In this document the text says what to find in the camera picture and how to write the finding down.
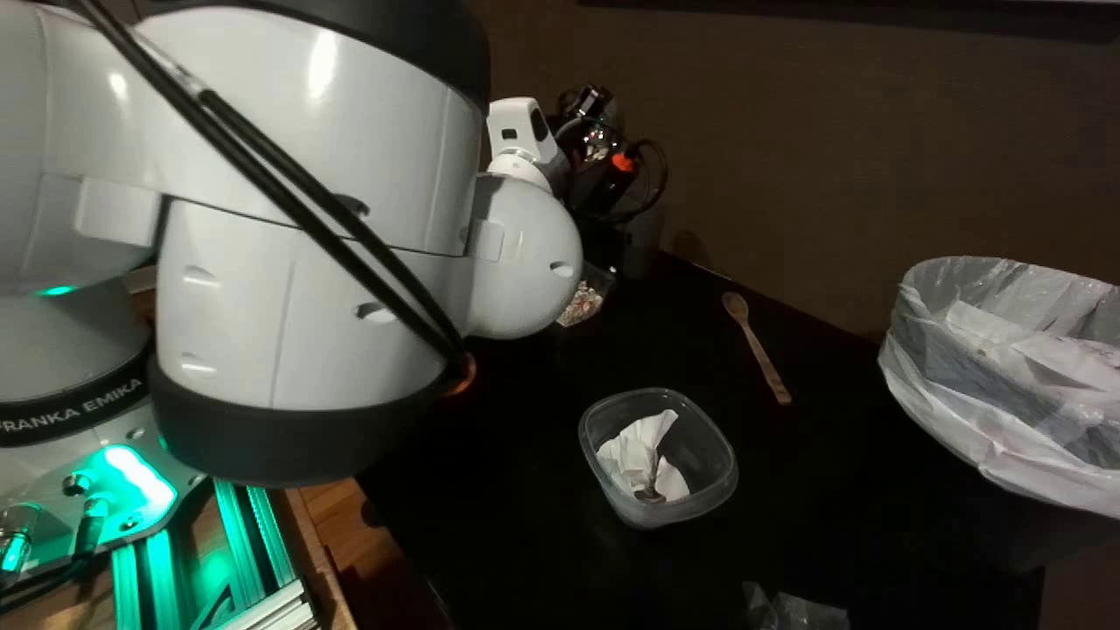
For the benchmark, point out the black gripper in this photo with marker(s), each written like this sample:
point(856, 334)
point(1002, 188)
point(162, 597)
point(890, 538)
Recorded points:
point(618, 194)

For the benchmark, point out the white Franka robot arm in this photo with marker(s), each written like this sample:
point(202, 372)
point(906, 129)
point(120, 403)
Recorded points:
point(290, 234)

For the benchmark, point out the wooden spoon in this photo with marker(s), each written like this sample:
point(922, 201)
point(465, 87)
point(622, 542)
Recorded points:
point(756, 351)

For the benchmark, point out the clear snack packet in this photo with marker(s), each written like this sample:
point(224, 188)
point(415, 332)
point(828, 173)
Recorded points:
point(792, 611)

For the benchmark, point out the black trash can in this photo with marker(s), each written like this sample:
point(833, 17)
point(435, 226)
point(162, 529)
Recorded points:
point(931, 547)

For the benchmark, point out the aluminium frame stand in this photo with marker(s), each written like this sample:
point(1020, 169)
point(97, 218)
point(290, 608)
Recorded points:
point(233, 547)

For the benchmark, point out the clear rounded plastic container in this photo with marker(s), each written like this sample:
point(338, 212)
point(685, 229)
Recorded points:
point(705, 451)

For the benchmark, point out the white trash bag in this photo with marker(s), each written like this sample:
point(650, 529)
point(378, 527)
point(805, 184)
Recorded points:
point(992, 351)

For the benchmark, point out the crumpled white tissue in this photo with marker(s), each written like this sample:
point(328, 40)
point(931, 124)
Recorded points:
point(636, 456)

